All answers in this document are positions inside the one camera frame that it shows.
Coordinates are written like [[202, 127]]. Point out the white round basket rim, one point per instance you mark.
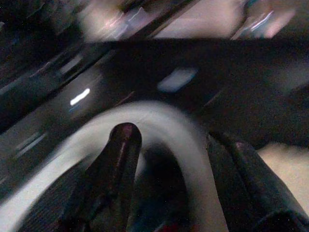
[[169, 120]]

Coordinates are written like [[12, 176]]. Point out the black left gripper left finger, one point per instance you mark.
[[120, 154]]

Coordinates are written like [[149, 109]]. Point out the glossy black washing machine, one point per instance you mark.
[[229, 72]]

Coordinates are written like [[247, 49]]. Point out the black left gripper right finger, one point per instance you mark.
[[241, 183]]

